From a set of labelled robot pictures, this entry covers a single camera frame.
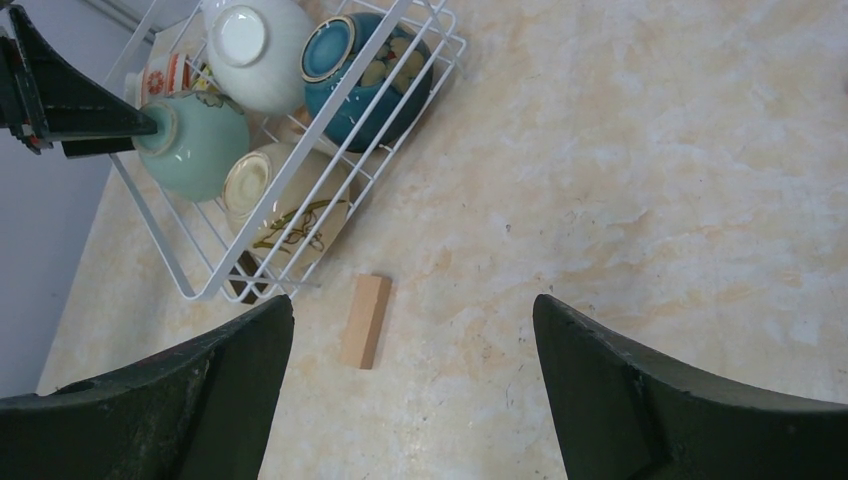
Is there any light wooden block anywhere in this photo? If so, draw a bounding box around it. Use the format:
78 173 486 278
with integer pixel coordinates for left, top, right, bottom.
339 274 392 370

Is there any dark teal bowl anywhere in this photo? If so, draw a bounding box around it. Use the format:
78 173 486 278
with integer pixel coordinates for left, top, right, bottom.
301 12 434 154

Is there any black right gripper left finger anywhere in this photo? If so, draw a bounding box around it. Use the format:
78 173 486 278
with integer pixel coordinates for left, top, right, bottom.
1 295 295 479

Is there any dark brown block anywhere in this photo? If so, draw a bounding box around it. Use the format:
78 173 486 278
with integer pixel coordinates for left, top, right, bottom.
228 251 269 305

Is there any light green celadon bowl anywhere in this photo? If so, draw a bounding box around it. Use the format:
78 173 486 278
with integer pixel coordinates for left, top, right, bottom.
132 90 251 203

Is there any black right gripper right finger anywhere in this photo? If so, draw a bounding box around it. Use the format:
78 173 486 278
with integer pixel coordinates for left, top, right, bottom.
532 294 847 479

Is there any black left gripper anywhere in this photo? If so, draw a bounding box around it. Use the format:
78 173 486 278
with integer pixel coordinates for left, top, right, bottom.
1 5 157 155

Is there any large white bowl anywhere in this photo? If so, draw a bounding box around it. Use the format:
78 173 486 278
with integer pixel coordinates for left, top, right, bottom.
200 0 316 116

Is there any white orange pattern bowl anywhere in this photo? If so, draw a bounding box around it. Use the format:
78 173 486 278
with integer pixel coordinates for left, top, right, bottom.
123 53 207 108

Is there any yellow owl card box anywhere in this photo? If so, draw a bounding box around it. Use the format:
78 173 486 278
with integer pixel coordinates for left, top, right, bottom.
190 63 219 93

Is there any beige flower pattern bowl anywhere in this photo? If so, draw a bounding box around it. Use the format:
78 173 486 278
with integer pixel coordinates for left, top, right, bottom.
221 142 350 275

